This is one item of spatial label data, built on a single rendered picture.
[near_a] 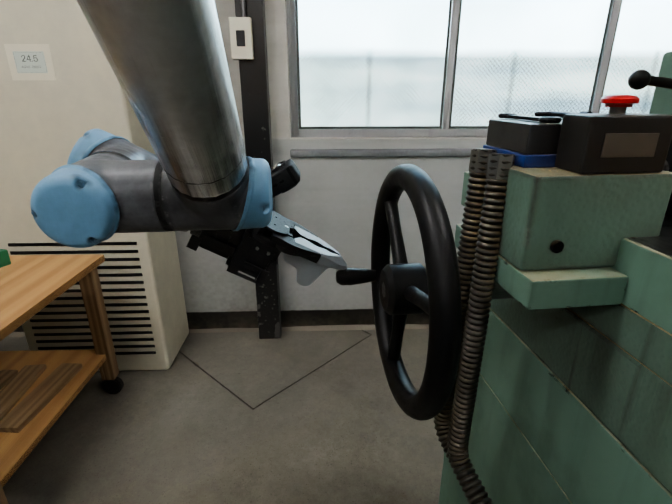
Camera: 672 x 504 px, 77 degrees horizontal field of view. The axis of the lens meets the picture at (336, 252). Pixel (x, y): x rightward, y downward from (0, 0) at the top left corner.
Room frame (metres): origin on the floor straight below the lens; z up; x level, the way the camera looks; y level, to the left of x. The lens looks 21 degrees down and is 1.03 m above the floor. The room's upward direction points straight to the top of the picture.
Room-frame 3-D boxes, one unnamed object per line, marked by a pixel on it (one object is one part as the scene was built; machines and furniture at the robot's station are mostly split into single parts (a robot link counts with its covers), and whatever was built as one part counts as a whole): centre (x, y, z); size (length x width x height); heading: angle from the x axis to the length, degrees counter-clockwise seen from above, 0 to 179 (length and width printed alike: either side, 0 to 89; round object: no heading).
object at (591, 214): (0.44, -0.23, 0.92); 0.15 x 0.13 x 0.09; 7
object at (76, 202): (0.43, 0.23, 0.93); 0.11 x 0.11 x 0.08; 5
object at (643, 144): (0.43, -0.23, 0.99); 0.13 x 0.11 x 0.06; 7
